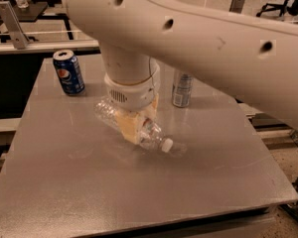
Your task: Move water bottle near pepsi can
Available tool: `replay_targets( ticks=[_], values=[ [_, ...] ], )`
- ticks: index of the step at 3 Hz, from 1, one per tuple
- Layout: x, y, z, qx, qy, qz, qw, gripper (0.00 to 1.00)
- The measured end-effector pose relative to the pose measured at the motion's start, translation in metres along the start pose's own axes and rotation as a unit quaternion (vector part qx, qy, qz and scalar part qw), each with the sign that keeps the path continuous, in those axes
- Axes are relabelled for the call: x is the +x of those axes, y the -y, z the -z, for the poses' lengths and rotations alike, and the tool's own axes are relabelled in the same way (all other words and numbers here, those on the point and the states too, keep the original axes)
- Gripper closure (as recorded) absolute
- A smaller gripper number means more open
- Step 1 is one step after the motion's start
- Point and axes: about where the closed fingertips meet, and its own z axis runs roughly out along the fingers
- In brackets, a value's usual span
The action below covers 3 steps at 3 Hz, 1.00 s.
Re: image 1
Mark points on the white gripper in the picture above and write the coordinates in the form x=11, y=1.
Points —
x=133, y=96

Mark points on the clear plastic water bottle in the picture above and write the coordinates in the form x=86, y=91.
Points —
x=152, y=137

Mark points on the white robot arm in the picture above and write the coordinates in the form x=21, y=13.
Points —
x=250, y=59

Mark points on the silver energy drink can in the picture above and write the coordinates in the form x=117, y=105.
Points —
x=182, y=89

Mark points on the blue pepsi can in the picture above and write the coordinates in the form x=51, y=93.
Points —
x=68, y=71

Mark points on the dark background table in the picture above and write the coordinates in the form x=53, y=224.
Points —
x=37, y=11

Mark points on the left metal glass bracket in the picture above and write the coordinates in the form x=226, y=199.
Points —
x=8, y=15

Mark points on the metal glass bracket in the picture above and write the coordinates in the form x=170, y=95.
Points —
x=8, y=15
x=236, y=6

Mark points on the right metal glass bracket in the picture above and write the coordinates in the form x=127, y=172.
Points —
x=236, y=6

